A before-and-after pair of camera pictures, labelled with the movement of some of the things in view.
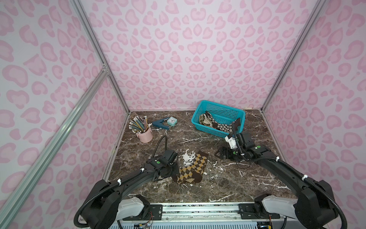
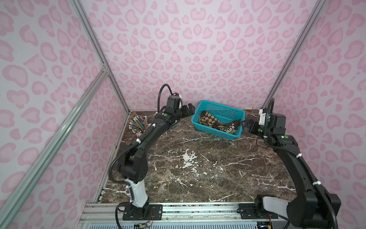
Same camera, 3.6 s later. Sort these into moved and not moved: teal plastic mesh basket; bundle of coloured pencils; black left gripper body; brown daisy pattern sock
Moved: black left gripper body
Not moved: bundle of coloured pencils; brown daisy pattern sock; teal plastic mesh basket
